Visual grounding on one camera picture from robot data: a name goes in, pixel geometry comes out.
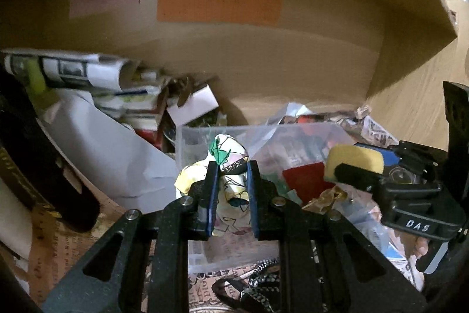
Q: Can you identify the yellow sponge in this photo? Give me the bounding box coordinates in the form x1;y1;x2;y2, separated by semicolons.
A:
324;145;385;182

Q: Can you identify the red felt cloth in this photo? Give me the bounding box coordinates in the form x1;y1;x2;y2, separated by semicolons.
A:
282;162;335;205

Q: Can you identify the floral patterned scrunchie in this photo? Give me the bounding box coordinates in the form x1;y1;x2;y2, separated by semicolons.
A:
174;134;250;237

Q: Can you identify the clear plastic storage box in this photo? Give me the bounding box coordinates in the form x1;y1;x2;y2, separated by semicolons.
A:
176;122;355;273

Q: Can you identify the green knitted cloth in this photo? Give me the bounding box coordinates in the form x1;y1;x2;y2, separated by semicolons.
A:
269;174;303;206

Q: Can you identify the crumpled newspaper pile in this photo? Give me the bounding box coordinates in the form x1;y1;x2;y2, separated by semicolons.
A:
266;102;399;148

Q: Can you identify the black patterned cloth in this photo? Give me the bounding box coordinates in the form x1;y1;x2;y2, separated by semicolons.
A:
211;258;281;313

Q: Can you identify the white paper sheet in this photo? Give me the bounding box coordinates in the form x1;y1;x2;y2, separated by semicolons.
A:
40;89;178;213

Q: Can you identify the vintage newspaper desk mat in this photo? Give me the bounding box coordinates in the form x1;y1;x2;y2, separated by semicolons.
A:
30;192;279;312

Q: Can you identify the stack of books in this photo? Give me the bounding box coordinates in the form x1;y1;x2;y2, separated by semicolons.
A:
91;69;172;151

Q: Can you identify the cream thermos mug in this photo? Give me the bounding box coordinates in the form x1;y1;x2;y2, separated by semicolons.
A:
0;180;33;260

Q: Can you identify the small white card box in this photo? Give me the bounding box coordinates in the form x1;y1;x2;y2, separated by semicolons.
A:
167;85;219;127

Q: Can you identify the dark wine bottle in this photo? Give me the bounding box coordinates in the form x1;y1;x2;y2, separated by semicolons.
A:
0;55;102;234

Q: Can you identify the rolled newspaper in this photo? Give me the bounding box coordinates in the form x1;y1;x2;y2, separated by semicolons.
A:
1;48;140;92

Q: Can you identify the orange sticky note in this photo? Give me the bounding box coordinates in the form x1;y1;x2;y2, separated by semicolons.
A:
157;0;283;26

